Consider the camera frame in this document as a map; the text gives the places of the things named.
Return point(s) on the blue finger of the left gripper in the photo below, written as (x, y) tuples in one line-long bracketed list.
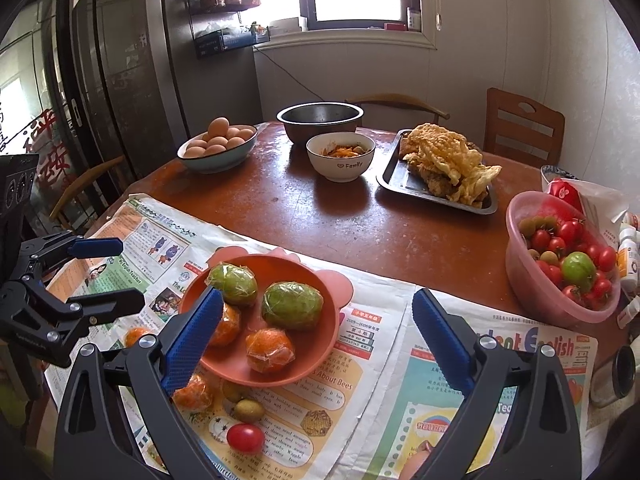
[(105, 304), (43, 255)]

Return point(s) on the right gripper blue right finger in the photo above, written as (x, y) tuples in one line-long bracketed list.
[(541, 439)]

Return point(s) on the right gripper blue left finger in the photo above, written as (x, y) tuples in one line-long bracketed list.
[(93, 439)]

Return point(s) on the orange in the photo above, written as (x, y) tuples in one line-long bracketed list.
[(134, 334), (228, 328), (195, 396), (269, 350)]

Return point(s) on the kiwi fruit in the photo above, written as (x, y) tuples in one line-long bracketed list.
[(233, 392), (248, 411)]

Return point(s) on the red tomato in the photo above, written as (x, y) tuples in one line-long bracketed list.
[(246, 438)]

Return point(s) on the green fruit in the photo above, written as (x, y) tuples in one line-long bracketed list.
[(237, 284), (292, 306)]

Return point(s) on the orange plastic plate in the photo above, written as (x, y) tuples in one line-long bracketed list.
[(311, 346)]

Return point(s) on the wooden chair at left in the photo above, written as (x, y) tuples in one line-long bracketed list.
[(79, 185)]

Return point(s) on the green tomato in basin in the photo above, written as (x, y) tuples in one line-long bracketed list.
[(578, 269)]

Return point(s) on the pink plastic basin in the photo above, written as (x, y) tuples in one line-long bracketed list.
[(543, 230)]

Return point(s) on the refrigerator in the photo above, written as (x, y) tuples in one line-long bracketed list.
[(135, 86)]

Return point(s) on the white medicine bottle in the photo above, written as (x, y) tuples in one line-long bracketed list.
[(628, 259)]

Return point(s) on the left newspaper sheet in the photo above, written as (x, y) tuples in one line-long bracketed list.
[(307, 423)]

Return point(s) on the teal bowl of eggs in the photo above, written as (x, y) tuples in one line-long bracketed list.
[(220, 147)]

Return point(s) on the plastic bag with red pack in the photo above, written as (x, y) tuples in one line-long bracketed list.
[(604, 207)]

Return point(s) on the fried dough pile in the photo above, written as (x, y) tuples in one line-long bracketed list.
[(450, 165)]

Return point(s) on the stainless steel bowl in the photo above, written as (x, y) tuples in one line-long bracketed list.
[(304, 121)]

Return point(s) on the dark baking tray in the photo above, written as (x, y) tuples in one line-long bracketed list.
[(395, 177)]

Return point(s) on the white Family bowl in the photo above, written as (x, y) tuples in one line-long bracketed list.
[(340, 156)]

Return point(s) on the curved wooden chair back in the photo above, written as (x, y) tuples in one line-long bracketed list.
[(401, 102)]

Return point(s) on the wooden chair by wall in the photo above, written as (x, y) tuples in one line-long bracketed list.
[(522, 129)]

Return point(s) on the wall shelf rack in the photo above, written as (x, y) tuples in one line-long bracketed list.
[(219, 26)]

